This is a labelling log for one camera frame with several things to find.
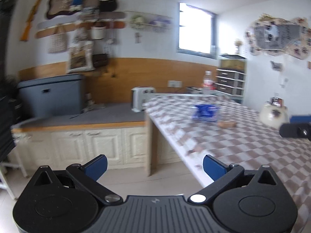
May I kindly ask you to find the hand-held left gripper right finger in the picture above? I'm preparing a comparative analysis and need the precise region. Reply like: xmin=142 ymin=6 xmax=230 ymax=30
xmin=188 ymin=154 xmax=289 ymax=204

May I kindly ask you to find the white cabinet row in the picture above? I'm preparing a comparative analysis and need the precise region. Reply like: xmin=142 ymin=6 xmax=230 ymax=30
xmin=11 ymin=120 xmax=185 ymax=173

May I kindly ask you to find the small brown holder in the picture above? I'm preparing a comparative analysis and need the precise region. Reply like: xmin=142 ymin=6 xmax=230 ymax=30
xmin=270 ymin=97 xmax=285 ymax=107

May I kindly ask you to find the folding stool dark cloth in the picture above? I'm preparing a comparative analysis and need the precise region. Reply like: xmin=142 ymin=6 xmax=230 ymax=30
xmin=0 ymin=95 xmax=27 ymax=199

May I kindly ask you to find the panda wall hanging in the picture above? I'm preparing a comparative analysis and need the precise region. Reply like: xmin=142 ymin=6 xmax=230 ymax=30
xmin=245 ymin=13 xmax=311 ymax=59

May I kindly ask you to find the clear water bottle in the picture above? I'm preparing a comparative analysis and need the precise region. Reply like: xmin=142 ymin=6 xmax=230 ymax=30
xmin=202 ymin=71 xmax=214 ymax=95

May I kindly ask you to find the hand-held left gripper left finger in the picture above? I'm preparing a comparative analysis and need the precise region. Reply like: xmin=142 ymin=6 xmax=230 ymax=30
xmin=27 ymin=154 xmax=123 ymax=205

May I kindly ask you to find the white toaster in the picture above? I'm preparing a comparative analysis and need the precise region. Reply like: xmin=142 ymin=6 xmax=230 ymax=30
xmin=131 ymin=87 xmax=156 ymax=113

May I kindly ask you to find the plush toy wall rack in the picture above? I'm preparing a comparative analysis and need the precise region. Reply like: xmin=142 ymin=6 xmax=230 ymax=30
xmin=125 ymin=11 xmax=174 ymax=33

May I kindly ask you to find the cream knit bag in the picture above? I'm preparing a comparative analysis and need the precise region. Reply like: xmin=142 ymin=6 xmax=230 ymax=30
xmin=47 ymin=25 xmax=68 ymax=54

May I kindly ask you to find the glass fish tank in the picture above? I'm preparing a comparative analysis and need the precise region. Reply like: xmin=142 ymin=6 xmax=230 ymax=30
xmin=220 ymin=55 xmax=246 ymax=72

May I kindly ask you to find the white black hanging bag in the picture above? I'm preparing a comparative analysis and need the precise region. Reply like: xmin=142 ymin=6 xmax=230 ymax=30
xmin=90 ymin=21 xmax=107 ymax=40

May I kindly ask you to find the printed tote bag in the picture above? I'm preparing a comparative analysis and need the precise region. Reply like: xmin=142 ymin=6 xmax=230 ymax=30
xmin=67 ymin=39 xmax=95 ymax=73

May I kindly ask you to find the brown leather bag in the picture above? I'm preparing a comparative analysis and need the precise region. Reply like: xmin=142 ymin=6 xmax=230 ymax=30
xmin=92 ymin=53 xmax=108 ymax=68

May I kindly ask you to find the yellow toy rifle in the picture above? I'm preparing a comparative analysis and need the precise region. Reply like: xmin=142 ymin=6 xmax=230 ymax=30
xmin=19 ymin=0 xmax=49 ymax=42

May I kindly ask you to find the white drawer unit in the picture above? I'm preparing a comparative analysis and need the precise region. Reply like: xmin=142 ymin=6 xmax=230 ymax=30
xmin=215 ymin=68 xmax=246 ymax=96

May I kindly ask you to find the window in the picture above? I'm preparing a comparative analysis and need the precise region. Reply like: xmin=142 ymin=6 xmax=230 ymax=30
xmin=177 ymin=2 xmax=218 ymax=60

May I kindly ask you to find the brown white checkered tablecloth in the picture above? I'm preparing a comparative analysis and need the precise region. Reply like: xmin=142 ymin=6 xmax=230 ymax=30
xmin=142 ymin=93 xmax=311 ymax=233

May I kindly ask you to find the grey storage box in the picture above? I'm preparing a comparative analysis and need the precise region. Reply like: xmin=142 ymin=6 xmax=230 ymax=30
xmin=17 ymin=74 xmax=85 ymax=119

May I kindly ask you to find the wavy wooden coat rack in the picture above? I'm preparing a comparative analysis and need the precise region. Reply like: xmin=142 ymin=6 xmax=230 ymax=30
xmin=35 ymin=11 xmax=127 ymax=39

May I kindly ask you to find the blue white plastic bag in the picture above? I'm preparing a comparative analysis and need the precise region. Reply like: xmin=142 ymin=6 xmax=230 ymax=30
xmin=191 ymin=104 xmax=219 ymax=122

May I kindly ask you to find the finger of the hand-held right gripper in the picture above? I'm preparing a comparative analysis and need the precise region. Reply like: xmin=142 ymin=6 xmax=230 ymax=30
xmin=279 ymin=115 xmax=311 ymax=141

